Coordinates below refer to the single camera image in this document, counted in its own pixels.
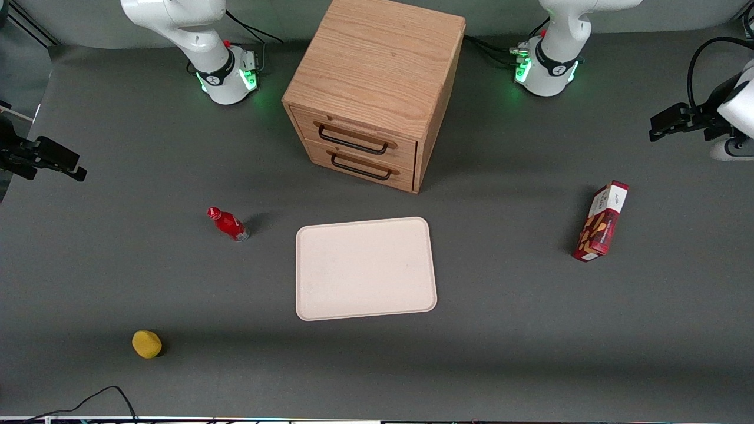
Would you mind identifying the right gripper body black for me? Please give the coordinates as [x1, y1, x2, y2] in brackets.
[0, 114, 38, 181]

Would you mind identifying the red cookie box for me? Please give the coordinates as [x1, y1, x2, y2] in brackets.
[571, 180, 630, 263]

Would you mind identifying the beige plastic tray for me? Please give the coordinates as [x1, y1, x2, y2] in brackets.
[295, 217, 438, 322]

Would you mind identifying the red soda bottle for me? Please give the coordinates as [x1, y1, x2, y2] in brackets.
[207, 206, 251, 243]

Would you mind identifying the yellow lemon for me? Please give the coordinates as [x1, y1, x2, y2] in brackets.
[131, 330, 163, 359]

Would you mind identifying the large wooden drawer front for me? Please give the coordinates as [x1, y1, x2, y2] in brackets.
[289, 106, 418, 172]

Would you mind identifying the small wooden drawer front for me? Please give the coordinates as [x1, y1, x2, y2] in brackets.
[303, 140, 416, 194]

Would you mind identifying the wooden drawer cabinet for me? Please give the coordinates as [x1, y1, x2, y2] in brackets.
[282, 0, 467, 194]

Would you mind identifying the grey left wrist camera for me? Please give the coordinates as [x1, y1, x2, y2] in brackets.
[709, 137, 754, 161]

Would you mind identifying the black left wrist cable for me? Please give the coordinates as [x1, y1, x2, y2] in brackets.
[686, 37, 754, 112]

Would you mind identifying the black left arm base cable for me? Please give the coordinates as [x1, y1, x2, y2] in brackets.
[463, 16, 551, 67]

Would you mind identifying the black arm base cable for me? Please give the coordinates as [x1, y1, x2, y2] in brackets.
[463, 16, 551, 67]
[226, 9, 285, 74]

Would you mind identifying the black cable on table edge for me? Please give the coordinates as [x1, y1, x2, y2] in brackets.
[24, 386, 140, 422]

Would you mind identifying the black right arm base cable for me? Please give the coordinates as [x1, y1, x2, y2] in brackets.
[226, 9, 285, 74]

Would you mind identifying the long black drawer handle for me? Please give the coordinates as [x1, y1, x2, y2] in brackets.
[318, 123, 390, 156]

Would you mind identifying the short black drawer handle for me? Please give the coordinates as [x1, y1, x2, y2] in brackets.
[330, 151, 393, 181]

